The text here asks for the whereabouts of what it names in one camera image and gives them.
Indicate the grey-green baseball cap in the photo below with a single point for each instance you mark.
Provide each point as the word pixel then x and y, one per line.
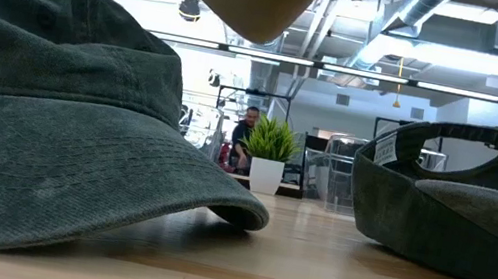
pixel 53 127

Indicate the dark olive baseball cap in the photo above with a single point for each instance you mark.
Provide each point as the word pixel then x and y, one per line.
pixel 416 228

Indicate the black hanging ceiling device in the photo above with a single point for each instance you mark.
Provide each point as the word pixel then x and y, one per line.
pixel 190 8

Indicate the clear plastic bin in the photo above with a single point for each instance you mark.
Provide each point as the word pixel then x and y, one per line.
pixel 202 131
pixel 339 175

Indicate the person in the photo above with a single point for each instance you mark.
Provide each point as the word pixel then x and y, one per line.
pixel 241 138

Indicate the linear ceiling light strip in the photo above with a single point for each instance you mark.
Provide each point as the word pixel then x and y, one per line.
pixel 366 73

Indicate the green plant in white pot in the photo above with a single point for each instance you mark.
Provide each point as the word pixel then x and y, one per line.
pixel 265 175

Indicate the silver spiral air duct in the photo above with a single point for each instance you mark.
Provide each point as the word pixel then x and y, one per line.
pixel 418 5

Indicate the grey rectangular air duct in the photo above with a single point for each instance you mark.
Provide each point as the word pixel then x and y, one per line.
pixel 474 35

